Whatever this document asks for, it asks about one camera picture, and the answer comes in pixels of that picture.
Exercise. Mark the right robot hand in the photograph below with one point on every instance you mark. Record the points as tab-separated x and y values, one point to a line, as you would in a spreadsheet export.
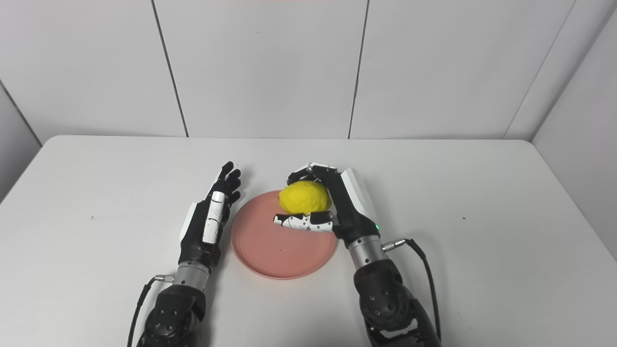
347	202

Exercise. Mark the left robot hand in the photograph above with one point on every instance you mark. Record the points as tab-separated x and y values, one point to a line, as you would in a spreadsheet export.
207	226

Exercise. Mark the yellow lemon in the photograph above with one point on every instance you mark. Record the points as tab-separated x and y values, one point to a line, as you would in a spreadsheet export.
304	196

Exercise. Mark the pink round plate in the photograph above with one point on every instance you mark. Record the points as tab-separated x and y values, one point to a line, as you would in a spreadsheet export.
282	246

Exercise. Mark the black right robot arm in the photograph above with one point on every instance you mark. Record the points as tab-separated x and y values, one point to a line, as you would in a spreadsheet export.
385	299

